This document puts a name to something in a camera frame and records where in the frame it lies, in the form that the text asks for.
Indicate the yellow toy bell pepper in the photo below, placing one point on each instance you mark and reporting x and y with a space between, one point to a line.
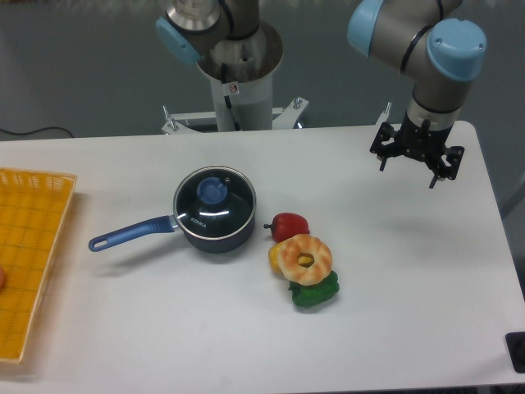
273 260

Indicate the glass lid blue knob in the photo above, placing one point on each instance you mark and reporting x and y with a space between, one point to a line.
215 202

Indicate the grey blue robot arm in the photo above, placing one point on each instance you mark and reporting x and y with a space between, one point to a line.
442 55

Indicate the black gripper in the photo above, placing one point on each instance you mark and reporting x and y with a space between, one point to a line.
420 143

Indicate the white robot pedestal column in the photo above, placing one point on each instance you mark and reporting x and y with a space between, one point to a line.
240 73

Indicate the dark blue saucepan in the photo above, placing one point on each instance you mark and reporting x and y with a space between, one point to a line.
167 224

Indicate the orange plastic basket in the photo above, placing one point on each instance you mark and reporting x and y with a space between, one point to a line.
34 206

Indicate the red toy bell pepper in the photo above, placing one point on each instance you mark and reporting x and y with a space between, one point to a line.
287 225

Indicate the white metal base frame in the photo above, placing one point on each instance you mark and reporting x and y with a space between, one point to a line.
290 117

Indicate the green toy bell pepper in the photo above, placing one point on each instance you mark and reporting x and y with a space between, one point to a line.
309 296

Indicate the black table corner fixture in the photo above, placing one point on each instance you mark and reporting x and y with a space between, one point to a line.
516 346

